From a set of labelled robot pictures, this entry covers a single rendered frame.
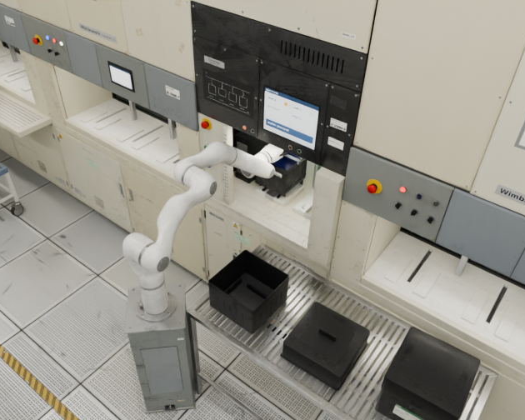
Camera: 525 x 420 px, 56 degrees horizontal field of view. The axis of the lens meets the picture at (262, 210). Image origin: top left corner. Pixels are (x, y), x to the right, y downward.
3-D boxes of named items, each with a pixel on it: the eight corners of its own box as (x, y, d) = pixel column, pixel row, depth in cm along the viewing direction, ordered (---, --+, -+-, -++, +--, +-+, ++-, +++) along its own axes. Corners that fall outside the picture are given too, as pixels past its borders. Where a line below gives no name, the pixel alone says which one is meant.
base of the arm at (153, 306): (134, 323, 230) (128, 298, 218) (137, 292, 244) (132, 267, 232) (176, 320, 232) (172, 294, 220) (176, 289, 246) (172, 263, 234)
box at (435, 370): (372, 410, 201) (383, 376, 185) (398, 359, 219) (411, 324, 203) (441, 450, 189) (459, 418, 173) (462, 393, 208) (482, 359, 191)
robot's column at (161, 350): (145, 414, 275) (124, 332, 226) (147, 369, 296) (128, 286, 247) (195, 408, 278) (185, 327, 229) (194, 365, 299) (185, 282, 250)
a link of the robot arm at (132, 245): (150, 294, 219) (143, 257, 204) (123, 274, 228) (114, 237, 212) (170, 278, 227) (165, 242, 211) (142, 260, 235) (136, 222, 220)
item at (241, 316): (245, 272, 256) (245, 248, 245) (287, 298, 244) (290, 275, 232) (208, 304, 239) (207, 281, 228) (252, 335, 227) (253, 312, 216)
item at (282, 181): (252, 187, 288) (253, 141, 268) (273, 171, 301) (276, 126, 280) (287, 203, 277) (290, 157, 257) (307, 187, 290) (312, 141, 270)
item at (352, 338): (279, 356, 219) (281, 338, 210) (312, 312, 238) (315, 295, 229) (337, 392, 206) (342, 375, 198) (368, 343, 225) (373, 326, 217)
